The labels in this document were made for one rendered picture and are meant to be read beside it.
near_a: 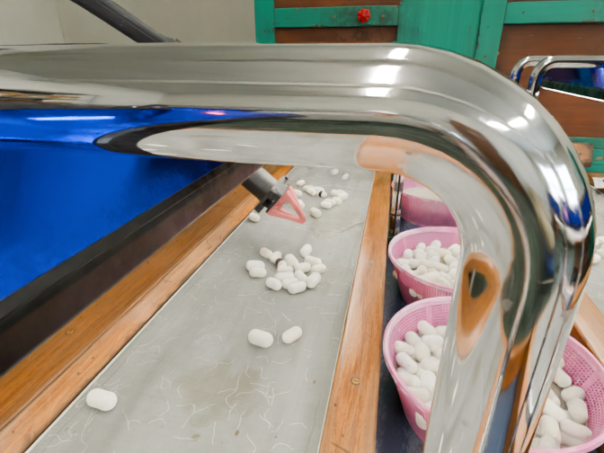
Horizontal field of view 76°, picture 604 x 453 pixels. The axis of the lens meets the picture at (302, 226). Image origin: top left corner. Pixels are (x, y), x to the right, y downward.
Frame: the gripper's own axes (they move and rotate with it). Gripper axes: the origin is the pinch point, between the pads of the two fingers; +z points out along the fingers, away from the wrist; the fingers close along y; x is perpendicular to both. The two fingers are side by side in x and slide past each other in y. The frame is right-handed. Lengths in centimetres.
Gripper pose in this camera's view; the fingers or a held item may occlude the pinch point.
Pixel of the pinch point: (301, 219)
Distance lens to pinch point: 82.8
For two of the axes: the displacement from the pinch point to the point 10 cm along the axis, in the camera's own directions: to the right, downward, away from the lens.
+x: -6.3, 6.5, 4.3
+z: 7.5, 6.5, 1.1
